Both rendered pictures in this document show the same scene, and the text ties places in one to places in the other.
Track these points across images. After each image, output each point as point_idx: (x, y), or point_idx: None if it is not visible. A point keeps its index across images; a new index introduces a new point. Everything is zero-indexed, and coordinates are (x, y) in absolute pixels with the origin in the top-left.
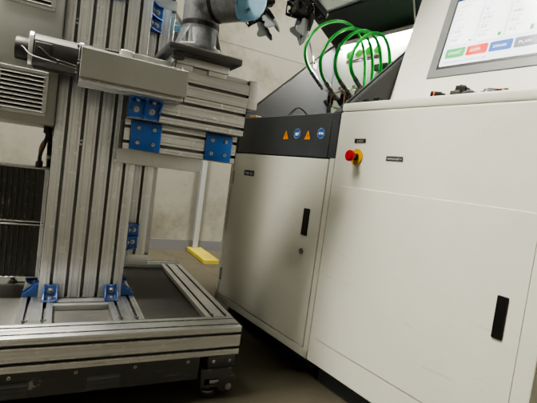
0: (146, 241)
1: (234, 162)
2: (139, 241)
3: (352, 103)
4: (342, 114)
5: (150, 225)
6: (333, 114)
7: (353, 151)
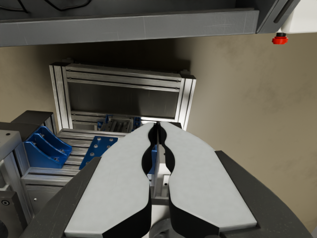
0: (129, 125)
1: (180, 123)
2: (131, 129)
3: (313, 31)
4: (278, 32)
5: (127, 129)
6: (256, 33)
7: (287, 40)
